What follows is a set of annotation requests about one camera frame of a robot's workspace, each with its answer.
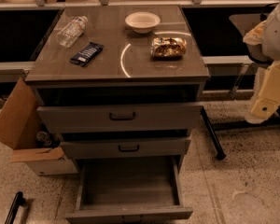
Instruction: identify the dark blue snack bar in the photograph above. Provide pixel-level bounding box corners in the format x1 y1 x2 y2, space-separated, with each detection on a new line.
70 42 104 66

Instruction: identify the open cardboard box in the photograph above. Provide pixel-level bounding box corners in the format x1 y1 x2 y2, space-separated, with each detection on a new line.
0 78 78 175

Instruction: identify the grey middle drawer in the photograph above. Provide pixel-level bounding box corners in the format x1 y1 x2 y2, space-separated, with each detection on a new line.
61 137 190 160

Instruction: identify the white paper bowl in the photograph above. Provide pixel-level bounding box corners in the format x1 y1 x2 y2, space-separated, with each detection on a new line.
125 12 161 34

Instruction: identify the gold foil snack bag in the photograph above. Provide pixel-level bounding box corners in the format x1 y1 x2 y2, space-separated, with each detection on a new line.
151 37 187 58

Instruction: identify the grey drawer cabinet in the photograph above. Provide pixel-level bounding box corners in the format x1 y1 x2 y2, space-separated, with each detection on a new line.
24 5 211 161

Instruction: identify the black cabinet leg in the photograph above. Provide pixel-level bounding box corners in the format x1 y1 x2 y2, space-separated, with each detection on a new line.
201 107 226 160

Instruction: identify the black side table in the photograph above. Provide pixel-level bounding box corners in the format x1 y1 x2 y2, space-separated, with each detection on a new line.
229 4 280 132

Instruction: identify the black bar on floor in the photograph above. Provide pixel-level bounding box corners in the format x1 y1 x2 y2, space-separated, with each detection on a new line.
5 191 26 224

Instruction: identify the grey drawer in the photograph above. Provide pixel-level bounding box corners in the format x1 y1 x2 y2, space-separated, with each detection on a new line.
37 103 202 133
66 156 192 224
61 137 190 160

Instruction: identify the clear plastic water bottle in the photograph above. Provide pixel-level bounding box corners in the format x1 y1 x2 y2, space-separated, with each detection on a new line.
56 16 88 48

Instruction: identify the grey top drawer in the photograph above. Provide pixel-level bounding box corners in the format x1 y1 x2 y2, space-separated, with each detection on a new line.
37 103 202 133

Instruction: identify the grey bottom drawer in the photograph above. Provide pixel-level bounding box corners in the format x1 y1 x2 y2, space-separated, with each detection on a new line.
66 156 192 224

